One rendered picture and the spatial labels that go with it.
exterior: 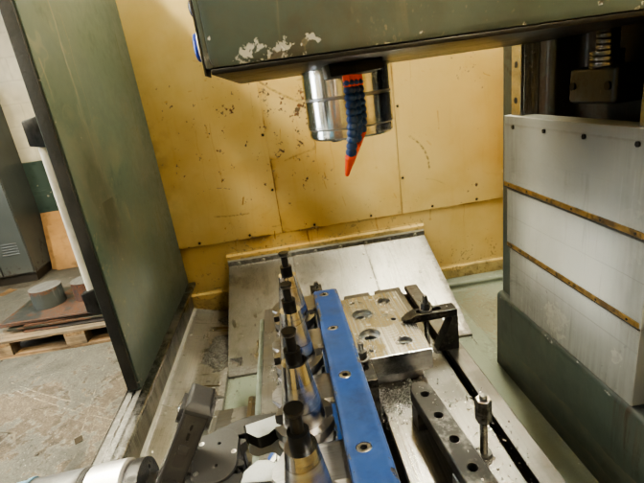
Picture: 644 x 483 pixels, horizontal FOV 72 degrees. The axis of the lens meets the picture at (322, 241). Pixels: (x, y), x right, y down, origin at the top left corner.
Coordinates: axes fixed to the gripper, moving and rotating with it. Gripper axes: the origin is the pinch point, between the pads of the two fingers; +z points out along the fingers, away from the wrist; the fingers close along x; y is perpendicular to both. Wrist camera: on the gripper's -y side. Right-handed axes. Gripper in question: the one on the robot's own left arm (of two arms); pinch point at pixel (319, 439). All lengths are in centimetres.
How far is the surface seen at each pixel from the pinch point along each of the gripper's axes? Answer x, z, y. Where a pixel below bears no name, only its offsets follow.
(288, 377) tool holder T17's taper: 1.3, -1.6, -9.4
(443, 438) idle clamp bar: -19.2, 19.1, 23.3
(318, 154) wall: -148, 16, -8
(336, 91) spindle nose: -40, 13, -34
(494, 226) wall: -148, 91, 39
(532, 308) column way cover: -58, 57, 27
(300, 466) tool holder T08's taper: 12.5, -1.1, -9.6
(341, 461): 5.9, 1.9, -2.5
